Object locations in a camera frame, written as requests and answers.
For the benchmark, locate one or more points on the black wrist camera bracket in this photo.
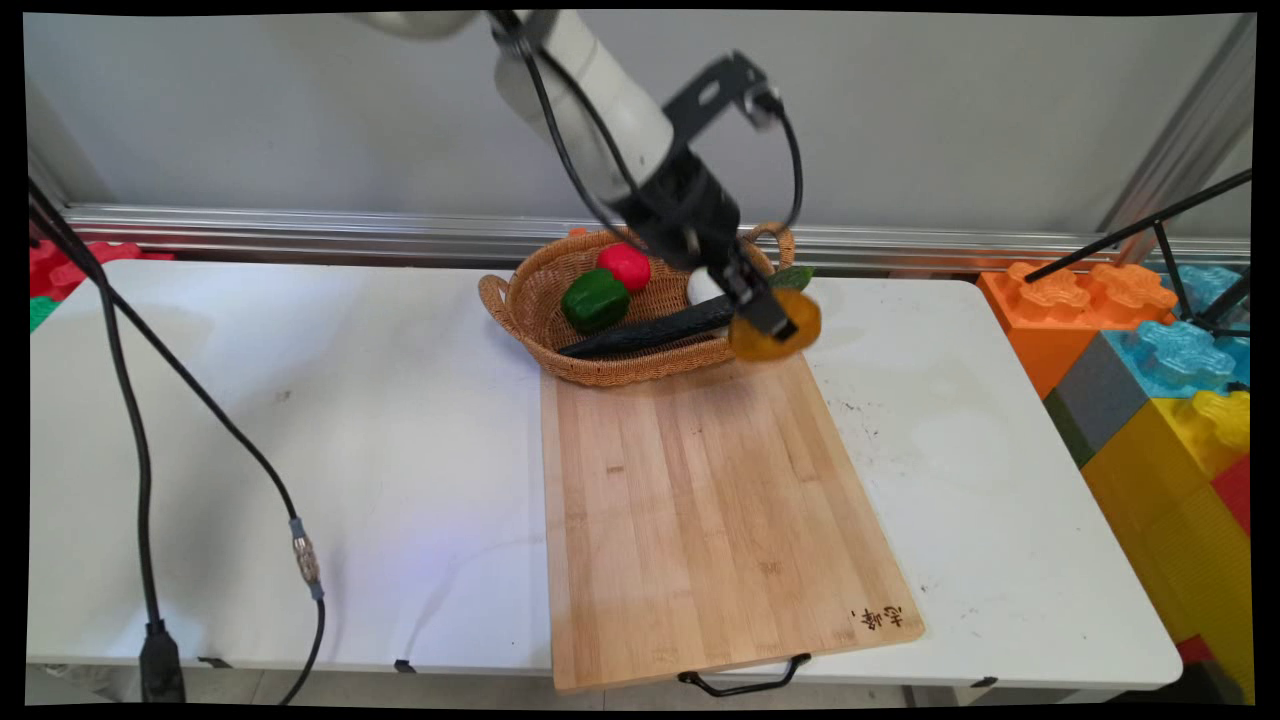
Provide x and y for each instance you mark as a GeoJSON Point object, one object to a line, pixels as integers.
{"type": "Point", "coordinates": [715, 90]}

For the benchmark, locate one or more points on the bamboo cutting board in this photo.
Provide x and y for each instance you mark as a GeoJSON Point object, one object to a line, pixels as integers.
{"type": "Point", "coordinates": [700, 520]}

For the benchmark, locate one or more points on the red giant building block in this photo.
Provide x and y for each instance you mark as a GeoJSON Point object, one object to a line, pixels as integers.
{"type": "Point", "coordinates": [1235, 490]}

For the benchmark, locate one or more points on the orange giant building block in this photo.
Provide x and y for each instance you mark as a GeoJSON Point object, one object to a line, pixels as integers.
{"type": "Point", "coordinates": [1040, 320]}

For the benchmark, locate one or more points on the yellow giant building block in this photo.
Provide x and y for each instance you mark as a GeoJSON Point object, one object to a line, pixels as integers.
{"type": "Point", "coordinates": [1170, 520]}

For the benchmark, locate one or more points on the red foam blocks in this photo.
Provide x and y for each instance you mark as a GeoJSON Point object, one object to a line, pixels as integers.
{"type": "Point", "coordinates": [125, 250]}

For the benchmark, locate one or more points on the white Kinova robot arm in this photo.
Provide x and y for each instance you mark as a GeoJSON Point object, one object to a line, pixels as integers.
{"type": "Point", "coordinates": [600, 90]}

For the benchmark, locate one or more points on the gray giant building block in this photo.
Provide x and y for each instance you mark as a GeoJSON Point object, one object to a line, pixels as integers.
{"type": "Point", "coordinates": [1095, 390]}

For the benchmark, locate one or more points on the white toy radish with leaves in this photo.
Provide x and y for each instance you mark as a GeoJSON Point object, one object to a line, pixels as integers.
{"type": "Point", "coordinates": [700, 285]}

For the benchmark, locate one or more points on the aluminium frame post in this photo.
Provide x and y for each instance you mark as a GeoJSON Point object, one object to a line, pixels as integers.
{"type": "Point", "coordinates": [1190, 130]}

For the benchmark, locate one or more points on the red toy pepper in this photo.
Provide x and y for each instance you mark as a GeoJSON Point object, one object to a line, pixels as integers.
{"type": "Point", "coordinates": [625, 265]}

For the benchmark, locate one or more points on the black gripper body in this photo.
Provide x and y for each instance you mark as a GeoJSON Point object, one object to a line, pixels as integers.
{"type": "Point", "coordinates": [680, 205]}

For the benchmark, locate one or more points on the black tripod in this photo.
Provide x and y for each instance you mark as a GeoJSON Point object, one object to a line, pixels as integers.
{"type": "Point", "coordinates": [1150, 225]}

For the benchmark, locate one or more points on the dark green toy cucumber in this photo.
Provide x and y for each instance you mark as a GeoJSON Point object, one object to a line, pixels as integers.
{"type": "Point", "coordinates": [650, 330]}

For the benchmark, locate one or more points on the aluminium rail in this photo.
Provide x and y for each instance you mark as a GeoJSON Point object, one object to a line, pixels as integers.
{"type": "Point", "coordinates": [300, 225]}

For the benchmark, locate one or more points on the blue giant building block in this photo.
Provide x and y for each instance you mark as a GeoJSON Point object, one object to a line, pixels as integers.
{"type": "Point", "coordinates": [1180, 355]}

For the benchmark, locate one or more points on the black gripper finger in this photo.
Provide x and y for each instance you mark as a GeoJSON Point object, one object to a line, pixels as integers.
{"type": "Point", "coordinates": [765, 305]}
{"type": "Point", "coordinates": [727, 285]}

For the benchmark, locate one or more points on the green foam block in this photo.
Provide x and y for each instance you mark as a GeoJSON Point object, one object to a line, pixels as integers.
{"type": "Point", "coordinates": [40, 310]}

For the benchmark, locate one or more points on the yellow-brown toy potato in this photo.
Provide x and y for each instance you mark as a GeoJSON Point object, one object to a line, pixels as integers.
{"type": "Point", "coordinates": [750, 345]}

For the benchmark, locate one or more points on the green toy bell pepper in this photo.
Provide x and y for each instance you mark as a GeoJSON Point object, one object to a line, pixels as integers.
{"type": "Point", "coordinates": [595, 300]}

